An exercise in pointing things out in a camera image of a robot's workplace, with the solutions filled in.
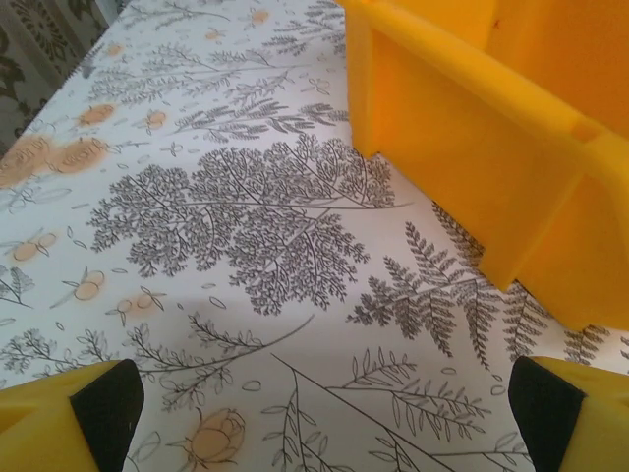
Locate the floral patterned tablecloth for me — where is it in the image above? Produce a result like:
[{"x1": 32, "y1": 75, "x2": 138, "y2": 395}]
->
[{"x1": 0, "y1": 0, "x2": 629, "y2": 472}]

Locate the yellow plastic bin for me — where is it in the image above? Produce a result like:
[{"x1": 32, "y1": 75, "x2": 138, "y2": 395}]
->
[{"x1": 333, "y1": 0, "x2": 629, "y2": 331}]

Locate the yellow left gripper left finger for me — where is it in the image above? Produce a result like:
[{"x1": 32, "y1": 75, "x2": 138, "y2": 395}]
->
[{"x1": 0, "y1": 358, "x2": 144, "y2": 472}]

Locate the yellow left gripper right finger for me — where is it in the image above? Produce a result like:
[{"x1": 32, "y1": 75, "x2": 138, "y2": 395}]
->
[{"x1": 508, "y1": 354, "x2": 629, "y2": 472}]

